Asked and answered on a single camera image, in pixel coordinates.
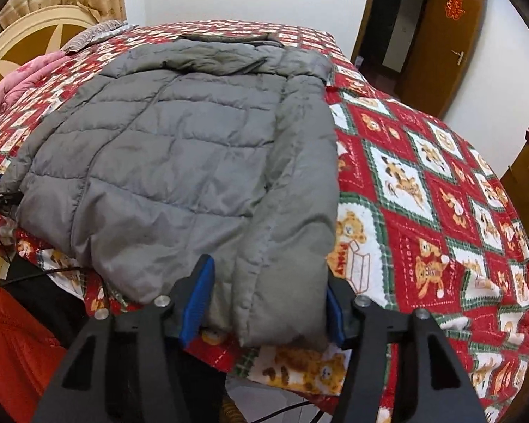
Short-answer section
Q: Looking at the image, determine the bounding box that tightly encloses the grey puffer jacket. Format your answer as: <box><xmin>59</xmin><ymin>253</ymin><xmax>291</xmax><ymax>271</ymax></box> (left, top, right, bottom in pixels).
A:
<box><xmin>0</xmin><ymin>36</ymin><xmax>339</xmax><ymax>349</ymax></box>

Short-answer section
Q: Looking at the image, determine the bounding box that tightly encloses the red sleeve forearm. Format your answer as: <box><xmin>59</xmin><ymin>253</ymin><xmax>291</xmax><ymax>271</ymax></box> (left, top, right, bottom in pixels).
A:
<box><xmin>0</xmin><ymin>287</ymin><xmax>67</xmax><ymax>422</ymax></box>

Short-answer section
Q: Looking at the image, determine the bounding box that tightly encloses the pink folded quilt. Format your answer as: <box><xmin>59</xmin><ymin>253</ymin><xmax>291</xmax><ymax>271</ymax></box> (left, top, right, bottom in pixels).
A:
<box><xmin>0</xmin><ymin>51</ymin><xmax>70</xmax><ymax>114</ymax></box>

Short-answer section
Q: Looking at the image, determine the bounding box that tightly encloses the red patchwork bedspread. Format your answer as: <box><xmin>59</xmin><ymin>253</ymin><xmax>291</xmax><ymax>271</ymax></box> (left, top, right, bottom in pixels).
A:
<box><xmin>0</xmin><ymin>20</ymin><xmax>529</xmax><ymax>422</ymax></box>

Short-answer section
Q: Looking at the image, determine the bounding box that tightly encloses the cream round headboard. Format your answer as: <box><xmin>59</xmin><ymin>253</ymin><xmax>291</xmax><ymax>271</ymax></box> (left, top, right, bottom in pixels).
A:
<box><xmin>0</xmin><ymin>5</ymin><xmax>97</xmax><ymax>82</ymax></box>

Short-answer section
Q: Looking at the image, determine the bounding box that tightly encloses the striped grey pillow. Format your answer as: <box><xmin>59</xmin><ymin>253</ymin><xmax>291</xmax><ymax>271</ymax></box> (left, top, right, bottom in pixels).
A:
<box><xmin>61</xmin><ymin>20</ymin><xmax>137</xmax><ymax>55</ymax></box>

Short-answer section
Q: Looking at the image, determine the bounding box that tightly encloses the brown wooden door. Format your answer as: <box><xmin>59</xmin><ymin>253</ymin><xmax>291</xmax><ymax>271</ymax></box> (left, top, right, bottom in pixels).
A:
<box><xmin>396</xmin><ymin>0</ymin><xmax>485</xmax><ymax>118</ymax></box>

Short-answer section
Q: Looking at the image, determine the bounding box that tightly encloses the red double happiness decal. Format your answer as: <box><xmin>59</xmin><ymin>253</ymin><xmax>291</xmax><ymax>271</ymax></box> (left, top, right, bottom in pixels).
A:
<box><xmin>444</xmin><ymin>0</ymin><xmax>466</xmax><ymax>21</ymax></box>

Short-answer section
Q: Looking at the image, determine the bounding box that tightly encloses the black cable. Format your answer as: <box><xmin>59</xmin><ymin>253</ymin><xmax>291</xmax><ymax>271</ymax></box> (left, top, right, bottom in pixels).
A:
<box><xmin>241</xmin><ymin>397</ymin><xmax>328</xmax><ymax>423</ymax></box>

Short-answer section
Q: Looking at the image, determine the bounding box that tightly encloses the metal door handle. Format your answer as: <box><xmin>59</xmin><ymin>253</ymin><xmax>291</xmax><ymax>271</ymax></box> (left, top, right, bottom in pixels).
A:
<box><xmin>451</xmin><ymin>50</ymin><xmax>464</xmax><ymax>66</ymax></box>

